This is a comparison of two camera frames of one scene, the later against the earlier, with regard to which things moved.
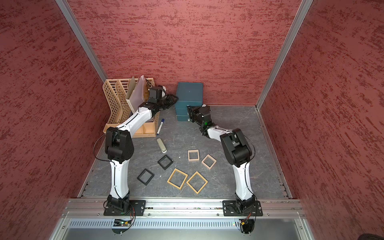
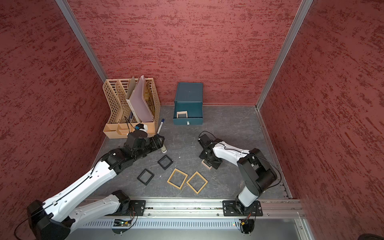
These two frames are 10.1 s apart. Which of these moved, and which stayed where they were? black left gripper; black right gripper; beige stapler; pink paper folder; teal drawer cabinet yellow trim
Moved: black left gripper; black right gripper
Stayed: teal drawer cabinet yellow trim; pink paper folder; beige stapler
